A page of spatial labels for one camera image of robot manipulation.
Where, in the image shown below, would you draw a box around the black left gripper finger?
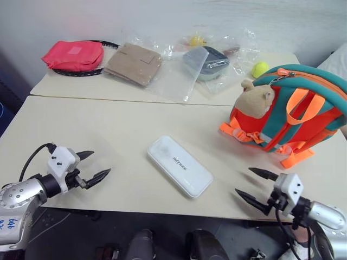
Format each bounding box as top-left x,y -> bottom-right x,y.
86,168 -> 112,190
75,150 -> 95,161

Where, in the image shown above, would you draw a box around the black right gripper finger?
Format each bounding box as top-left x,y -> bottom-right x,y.
234,188 -> 272,216
248,167 -> 279,181

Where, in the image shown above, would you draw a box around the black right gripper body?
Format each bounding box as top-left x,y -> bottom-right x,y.
266,188 -> 288,213

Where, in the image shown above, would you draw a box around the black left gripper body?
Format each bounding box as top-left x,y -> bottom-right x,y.
65,168 -> 89,190

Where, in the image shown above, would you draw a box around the orange and teal backpack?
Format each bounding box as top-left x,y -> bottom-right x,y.
219,64 -> 347,170

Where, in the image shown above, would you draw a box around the white rectangular case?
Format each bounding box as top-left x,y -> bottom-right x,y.
147,135 -> 214,200

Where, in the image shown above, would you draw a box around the beige plush animal toy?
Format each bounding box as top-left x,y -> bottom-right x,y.
235,79 -> 275,120

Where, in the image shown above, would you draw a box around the pink fabric pouch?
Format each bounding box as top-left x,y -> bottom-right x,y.
41,40 -> 105,72

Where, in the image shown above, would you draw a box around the beige folded cloth in bag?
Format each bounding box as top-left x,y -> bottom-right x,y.
104,42 -> 163,87

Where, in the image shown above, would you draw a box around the yellow tennis ball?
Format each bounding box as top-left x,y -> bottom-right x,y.
251,61 -> 269,79

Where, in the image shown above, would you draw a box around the grey bowl in bag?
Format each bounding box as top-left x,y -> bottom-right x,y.
182,45 -> 230,82

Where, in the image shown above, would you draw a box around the clear crumpled plastic bag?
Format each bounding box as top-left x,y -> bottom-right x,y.
168,27 -> 264,98

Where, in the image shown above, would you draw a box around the yellow rubber toy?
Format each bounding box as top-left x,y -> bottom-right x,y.
189,35 -> 207,46

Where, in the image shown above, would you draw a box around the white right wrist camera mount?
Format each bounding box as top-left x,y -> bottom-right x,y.
273,173 -> 304,217

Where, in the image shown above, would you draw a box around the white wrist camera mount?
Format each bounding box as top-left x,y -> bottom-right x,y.
47,146 -> 81,194
273,173 -> 304,217

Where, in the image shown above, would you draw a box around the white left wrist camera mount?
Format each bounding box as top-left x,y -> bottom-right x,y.
47,146 -> 81,194

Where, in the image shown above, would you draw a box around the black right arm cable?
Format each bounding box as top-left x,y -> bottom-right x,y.
274,208 -> 312,260

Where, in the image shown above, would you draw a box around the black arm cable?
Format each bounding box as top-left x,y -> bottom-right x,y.
18,142 -> 56,181
274,208 -> 312,260

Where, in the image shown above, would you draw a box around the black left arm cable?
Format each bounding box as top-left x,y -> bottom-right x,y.
18,142 -> 56,181

